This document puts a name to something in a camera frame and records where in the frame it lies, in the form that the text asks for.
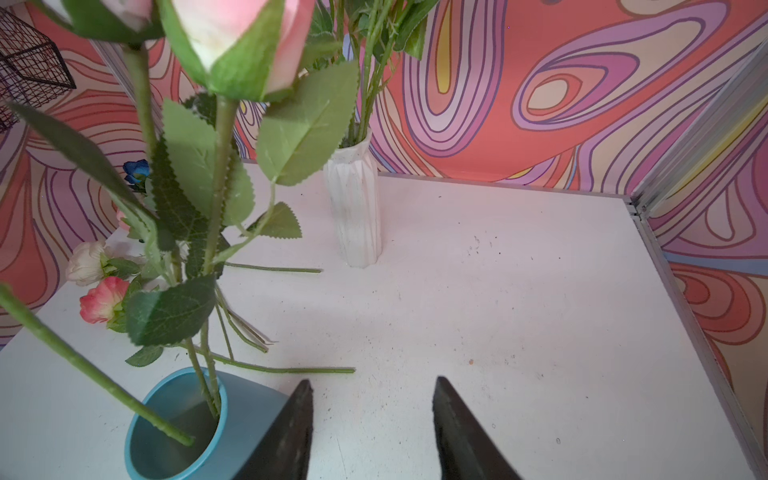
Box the pink bud rose stem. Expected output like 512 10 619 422
129 1 358 418

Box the pile of artificial flowers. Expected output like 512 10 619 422
113 203 325 355

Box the red pink rose on table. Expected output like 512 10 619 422
80 277 356 374

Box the large peach double rose stem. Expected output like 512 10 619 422
347 0 438 141

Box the white ribbed vase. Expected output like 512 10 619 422
323 132 383 268

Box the magenta pink rose stem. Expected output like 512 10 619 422
1 1 193 447

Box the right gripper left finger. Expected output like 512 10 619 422
234 380 314 480

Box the blue artificial rose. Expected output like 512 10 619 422
122 159 151 188

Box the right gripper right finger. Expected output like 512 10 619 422
433 376 521 480

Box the black wire basket left wall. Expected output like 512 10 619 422
1 8 76 133

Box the pale pink rose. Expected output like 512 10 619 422
65 241 143 286

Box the teal ceramic vase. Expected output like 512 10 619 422
124 367 288 479

